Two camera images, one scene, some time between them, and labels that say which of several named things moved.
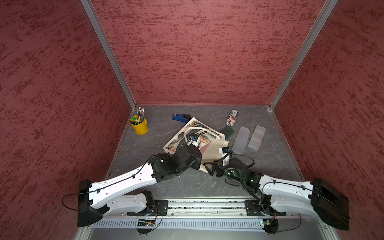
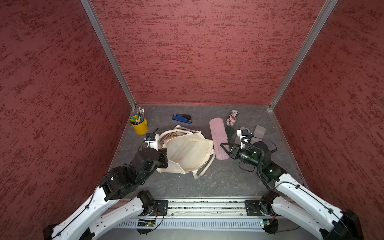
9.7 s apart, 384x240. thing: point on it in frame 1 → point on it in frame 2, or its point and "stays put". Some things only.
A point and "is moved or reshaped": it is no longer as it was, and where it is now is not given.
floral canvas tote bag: x=212 y=140 is moved or reshaped
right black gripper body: x=226 y=172 → x=244 y=155
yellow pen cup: x=138 y=122 stays put
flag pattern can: x=232 y=117 stays put
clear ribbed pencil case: x=241 y=140 stays put
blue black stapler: x=181 y=117 stays put
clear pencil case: x=257 y=137 stays put
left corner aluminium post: x=93 y=16 stays put
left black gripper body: x=195 y=165 → x=161 y=162
